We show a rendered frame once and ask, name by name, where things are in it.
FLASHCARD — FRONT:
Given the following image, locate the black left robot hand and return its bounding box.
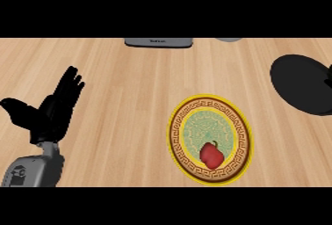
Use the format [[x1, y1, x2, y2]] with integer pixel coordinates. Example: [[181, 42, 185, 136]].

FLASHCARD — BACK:
[[0, 66, 86, 145]]

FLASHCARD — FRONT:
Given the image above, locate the yellow patterned plate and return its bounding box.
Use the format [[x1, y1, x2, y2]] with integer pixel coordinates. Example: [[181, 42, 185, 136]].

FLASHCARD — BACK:
[[165, 93, 255, 187]]

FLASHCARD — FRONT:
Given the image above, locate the grey flat appliance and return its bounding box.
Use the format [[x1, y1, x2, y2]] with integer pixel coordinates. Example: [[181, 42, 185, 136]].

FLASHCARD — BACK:
[[122, 38, 194, 49]]

